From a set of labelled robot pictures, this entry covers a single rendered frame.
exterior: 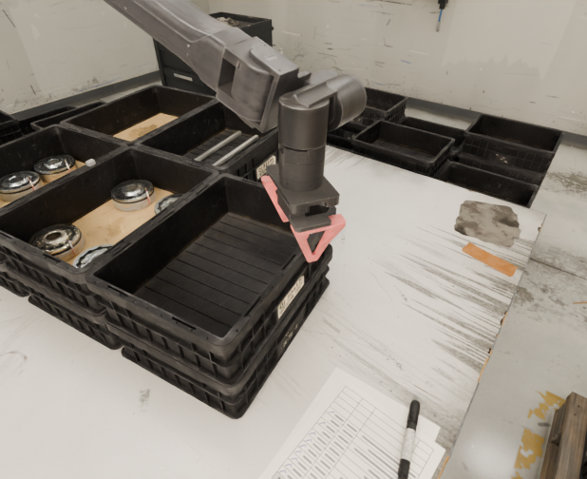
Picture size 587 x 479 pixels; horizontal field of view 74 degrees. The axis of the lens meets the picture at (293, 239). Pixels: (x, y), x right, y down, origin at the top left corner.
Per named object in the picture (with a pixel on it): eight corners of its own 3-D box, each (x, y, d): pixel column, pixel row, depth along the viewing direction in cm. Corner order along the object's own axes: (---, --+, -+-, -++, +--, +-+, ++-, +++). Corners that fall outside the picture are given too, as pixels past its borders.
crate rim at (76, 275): (83, 286, 67) (78, 277, 65) (-20, 234, 78) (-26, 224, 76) (223, 180, 94) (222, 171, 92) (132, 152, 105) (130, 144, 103)
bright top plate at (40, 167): (52, 177, 105) (51, 174, 105) (26, 168, 108) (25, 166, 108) (82, 160, 112) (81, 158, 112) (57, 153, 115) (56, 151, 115)
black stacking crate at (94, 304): (101, 321, 73) (80, 278, 66) (5, 269, 84) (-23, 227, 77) (226, 213, 100) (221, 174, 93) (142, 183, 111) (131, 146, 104)
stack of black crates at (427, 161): (434, 216, 212) (456, 139, 183) (411, 245, 193) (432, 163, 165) (369, 192, 230) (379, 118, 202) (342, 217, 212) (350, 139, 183)
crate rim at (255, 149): (223, 180, 94) (222, 171, 92) (133, 152, 105) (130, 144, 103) (300, 122, 121) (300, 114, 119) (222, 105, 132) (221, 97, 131)
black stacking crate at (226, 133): (227, 212, 100) (222, 173, 93) (142, 183, 111) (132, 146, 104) (299, 150, 127) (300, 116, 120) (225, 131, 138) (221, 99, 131)
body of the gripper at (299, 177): (308, 169, 56) (311, 120, 51) (340, 208, 49) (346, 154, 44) (265, 177, 54) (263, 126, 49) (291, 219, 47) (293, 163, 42)
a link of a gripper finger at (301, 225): (320, 234, 58) (324, 179, 52) (342, 265, 53) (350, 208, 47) (276, 244, 56) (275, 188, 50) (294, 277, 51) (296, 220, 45)
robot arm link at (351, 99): (230, 111, 50) (243, 47, 43) (286, 88, 57) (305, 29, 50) (299, 168, 47) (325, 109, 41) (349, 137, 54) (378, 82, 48)
